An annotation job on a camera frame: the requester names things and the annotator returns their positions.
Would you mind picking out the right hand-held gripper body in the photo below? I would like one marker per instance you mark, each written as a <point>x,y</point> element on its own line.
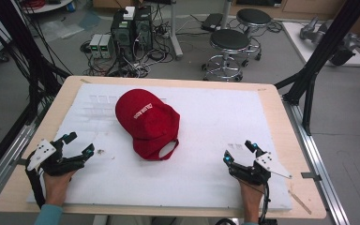
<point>253,175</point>

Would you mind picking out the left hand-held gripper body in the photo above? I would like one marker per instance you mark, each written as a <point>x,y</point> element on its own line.
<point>54,162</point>

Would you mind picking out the red baseball cap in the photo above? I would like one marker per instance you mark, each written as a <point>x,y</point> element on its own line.
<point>151,125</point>

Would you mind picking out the person's right hand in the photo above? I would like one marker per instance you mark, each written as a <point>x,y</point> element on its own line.
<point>251,198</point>

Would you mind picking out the person's left hand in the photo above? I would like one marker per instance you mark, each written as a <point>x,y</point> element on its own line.
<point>56,187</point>

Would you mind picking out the white foam mat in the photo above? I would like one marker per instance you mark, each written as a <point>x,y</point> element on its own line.
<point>206,131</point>

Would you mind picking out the thin wooden stick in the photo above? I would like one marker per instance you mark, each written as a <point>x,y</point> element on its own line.
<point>300,202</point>

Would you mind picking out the grey power supply unit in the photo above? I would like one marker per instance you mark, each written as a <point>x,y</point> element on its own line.
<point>107,46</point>
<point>95,45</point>

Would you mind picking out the clear plastic sheet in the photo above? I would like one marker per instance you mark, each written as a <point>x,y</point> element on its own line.
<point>61,29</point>

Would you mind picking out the black round stool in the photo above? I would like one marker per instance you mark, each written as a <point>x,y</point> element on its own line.
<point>229,40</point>
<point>253,16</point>

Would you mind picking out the white platform board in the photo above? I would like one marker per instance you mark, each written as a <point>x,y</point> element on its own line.
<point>306,47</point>

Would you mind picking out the black computer tower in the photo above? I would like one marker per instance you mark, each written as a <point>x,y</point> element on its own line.
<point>123,37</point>
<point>143,28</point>

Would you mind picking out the black flat device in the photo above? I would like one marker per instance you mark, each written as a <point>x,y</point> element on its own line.
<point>212,22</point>

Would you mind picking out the white round table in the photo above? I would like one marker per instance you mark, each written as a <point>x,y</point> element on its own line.
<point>48,5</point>

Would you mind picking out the grey table leg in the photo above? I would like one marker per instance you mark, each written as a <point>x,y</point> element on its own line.
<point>175,34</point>

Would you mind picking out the small white box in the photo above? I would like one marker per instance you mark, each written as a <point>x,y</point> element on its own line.
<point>129,13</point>

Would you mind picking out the aluminium rail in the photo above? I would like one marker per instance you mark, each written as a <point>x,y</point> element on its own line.
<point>3,165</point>
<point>318,162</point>

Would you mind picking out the grey metal bracket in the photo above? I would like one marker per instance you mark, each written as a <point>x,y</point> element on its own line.
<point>310,176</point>

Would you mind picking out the black metal frame stand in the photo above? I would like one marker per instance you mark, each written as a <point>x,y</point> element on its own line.
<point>322,53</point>
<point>18,47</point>

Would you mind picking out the grey metal post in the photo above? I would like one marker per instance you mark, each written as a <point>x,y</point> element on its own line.
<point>226,14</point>

